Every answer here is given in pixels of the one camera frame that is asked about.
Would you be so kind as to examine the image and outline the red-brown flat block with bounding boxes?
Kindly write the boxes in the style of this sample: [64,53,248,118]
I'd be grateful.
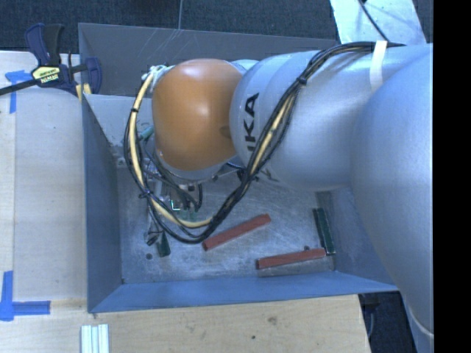
[255,247,327,271]
[201,213,272,252]

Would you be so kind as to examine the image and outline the grey metal bin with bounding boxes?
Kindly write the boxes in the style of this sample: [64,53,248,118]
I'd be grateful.
[77,22,400,314]

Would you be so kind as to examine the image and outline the pale wood board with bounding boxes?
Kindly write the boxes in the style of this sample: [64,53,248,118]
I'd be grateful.
[13,85,89,302]

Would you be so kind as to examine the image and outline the dark green flat block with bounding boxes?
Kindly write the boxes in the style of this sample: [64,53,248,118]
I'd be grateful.
[312,207,337,256]

